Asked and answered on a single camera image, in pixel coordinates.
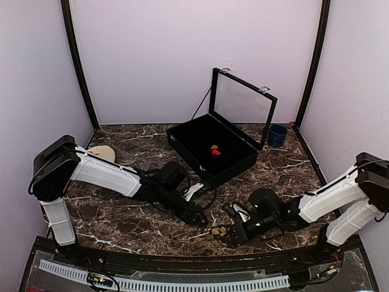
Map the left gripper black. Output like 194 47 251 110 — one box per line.
157 186 209 226

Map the tan brown argyle sock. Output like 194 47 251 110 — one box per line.
210 226 228 238

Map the red orange argyle sock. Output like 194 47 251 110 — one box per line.
210 145 221 158

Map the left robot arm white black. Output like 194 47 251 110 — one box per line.
28 135 208 265

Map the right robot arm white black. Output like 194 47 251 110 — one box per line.
221 152 388 264

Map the black display case box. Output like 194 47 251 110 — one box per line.
167 68 278 189

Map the blue mug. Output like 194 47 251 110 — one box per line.
267 124 287 148

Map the beige round plate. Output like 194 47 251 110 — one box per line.
87 145 116 162

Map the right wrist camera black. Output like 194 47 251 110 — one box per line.
249 188 282 217

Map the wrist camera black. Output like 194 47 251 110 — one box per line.
249 188 282 217
159 161 188 189

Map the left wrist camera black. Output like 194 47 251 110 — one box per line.
159 161 188 189

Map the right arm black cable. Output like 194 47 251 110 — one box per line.
303 159 389 197

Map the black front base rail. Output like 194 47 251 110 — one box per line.
19 236 379 291

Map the white slotted cable duct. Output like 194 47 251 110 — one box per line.
38 260 290 292

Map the right black frame post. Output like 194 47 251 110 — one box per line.
294 0 331 131

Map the black frame post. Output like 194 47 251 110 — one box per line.
294 0 331 131
60 0 100 131

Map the left black frame post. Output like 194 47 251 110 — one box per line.
60 0 100 131

